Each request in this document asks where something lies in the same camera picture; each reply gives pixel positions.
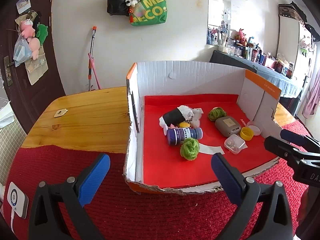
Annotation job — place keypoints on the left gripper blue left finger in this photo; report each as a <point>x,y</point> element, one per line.
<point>90,179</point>

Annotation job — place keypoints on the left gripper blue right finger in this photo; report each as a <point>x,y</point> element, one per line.
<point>231,180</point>

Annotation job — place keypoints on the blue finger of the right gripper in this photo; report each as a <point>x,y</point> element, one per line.
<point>297,137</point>
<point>285,151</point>

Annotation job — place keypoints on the clear round lid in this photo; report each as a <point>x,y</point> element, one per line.
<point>254,127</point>

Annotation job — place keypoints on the yellow round cap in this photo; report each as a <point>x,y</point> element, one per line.
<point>246,133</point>

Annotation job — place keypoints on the small clear plastic box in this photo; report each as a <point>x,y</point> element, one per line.
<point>235,144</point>

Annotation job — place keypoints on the grey square case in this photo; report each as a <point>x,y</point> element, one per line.
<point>227,126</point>

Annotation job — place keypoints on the purple paint bottle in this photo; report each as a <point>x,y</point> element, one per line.
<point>178,135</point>

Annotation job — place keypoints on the blonde doll figurine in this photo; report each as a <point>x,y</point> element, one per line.
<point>184,125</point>

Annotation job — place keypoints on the black white roll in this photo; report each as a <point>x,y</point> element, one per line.
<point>174,117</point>

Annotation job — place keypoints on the pink curtain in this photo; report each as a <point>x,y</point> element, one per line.
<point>313,99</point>

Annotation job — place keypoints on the blue cloth covered desk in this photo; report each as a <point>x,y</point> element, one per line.
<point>290,91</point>

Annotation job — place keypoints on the white square charger device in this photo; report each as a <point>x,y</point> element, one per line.
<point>18,200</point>

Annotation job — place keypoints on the wooden table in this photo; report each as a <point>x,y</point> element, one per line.
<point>96,121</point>

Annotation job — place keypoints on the orange white cardboard box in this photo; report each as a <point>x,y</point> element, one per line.
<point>257,98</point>

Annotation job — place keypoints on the red miniso bag liner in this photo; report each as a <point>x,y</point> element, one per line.
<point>163,166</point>

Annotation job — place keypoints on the small gold tag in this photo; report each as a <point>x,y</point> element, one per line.
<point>60,113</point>

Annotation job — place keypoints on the white wardrobe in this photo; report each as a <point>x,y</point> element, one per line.
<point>297,42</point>

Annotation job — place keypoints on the dark brown door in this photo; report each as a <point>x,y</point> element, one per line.
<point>34,84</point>

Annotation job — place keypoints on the clear plastic bag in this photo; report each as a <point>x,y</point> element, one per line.
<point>22,51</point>

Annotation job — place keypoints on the green plush toy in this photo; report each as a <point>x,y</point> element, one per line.
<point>42,33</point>

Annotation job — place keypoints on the pink plush toy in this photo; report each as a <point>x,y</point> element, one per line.
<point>28,32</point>

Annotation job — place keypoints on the green tote bag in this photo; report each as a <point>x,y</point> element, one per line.
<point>148,12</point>

